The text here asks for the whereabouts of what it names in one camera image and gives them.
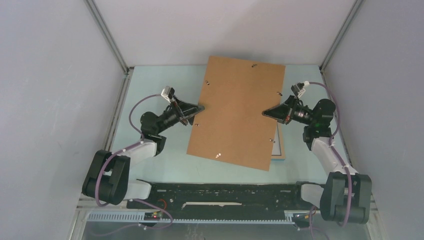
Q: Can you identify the corner aluminium post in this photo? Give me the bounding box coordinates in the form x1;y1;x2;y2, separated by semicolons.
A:
83;0;130;75
319;0;366;74

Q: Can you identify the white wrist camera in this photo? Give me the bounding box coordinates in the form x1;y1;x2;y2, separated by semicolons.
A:
160;86;175;103
290;81;310;99

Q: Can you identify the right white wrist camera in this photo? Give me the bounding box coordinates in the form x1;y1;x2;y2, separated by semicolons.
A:
290;81;310;99

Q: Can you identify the brown backing board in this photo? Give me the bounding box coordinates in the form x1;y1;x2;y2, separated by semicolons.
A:
187;56;286;171

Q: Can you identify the right corner aluminium post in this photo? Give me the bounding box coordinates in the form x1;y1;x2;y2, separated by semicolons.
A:
319;0;366;74

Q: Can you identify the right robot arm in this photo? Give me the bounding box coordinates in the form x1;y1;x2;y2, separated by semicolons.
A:
262;95;372;224

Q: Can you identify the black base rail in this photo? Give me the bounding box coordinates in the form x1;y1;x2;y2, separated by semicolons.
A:
146;182;312;221

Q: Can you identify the wooden picture frame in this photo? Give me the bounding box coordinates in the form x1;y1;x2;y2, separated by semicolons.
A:
271;123;286;161

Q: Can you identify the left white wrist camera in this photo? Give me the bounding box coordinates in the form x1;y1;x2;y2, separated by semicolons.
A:
160;86;175;103

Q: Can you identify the aluminium mounting profile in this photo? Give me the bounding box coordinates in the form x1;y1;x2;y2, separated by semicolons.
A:
68;197;309;240

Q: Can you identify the left corner aluminium post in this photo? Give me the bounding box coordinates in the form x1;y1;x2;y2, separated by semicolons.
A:
83;0;130;75

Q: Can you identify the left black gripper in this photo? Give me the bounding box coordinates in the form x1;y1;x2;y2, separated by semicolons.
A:
155;95;207;135

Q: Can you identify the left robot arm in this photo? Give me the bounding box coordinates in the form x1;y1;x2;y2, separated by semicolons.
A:
81;95;205;208

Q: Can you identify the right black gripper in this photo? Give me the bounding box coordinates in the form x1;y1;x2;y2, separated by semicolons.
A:
261;95;315;126

